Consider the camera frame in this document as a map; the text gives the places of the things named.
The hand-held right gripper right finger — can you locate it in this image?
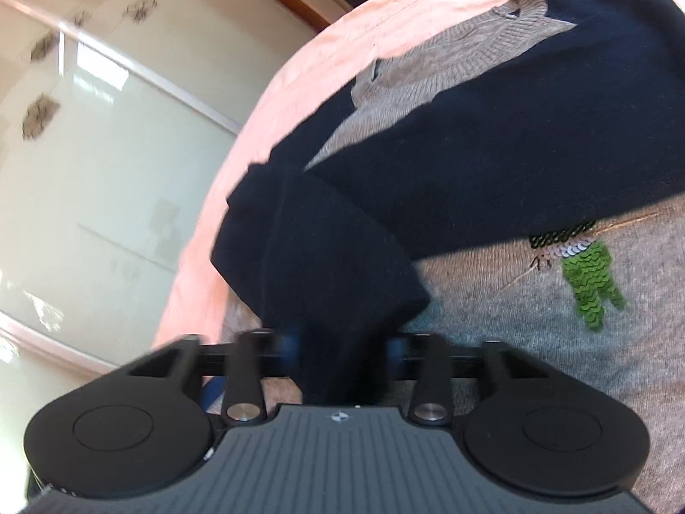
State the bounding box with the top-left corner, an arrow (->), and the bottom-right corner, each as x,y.
384,332 -> 542,427

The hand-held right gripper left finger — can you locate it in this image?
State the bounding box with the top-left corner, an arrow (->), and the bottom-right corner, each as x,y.
127,330 -> 303,425

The grey sweater with navy sleeves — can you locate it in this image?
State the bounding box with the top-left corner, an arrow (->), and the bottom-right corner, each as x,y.
210,0 -> 685,509

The frosted glass sliding door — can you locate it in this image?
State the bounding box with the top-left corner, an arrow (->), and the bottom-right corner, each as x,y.
0,0 -> 318,493

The pink bed sheet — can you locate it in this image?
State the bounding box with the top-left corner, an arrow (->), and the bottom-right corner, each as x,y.
152,0 -> 685,354

